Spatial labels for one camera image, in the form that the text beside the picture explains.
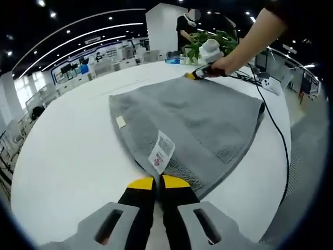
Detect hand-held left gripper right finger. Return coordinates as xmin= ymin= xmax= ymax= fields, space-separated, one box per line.
xmin=158 ymin=174 xmax=265 ymax=250

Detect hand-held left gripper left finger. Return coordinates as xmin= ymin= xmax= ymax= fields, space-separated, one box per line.
xmin=39 ymin=176 xmax=157 ymax=250

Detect grey towel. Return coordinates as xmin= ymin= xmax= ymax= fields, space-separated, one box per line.
xmin=108 ymin=75 xmax=266 ymax=200

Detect person's right hand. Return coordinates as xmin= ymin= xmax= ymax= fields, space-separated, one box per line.
xmin=211 ymin=53 xmax=242 ymax=78

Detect green potted plant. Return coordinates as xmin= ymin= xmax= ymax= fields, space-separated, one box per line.
xmin=182 ymin=30 xmax=239 ymax=65

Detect white game controller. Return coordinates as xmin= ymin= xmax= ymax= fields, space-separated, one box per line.
xmin=261 ymin=78 xmax=283 ymax=95

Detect black bag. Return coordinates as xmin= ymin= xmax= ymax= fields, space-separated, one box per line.
xmin=31 ymin=106 xmax=44 ymax=120

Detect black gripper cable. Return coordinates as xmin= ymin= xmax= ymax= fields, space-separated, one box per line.
xmin=227 ymin=62 xmax=291 ymax=203

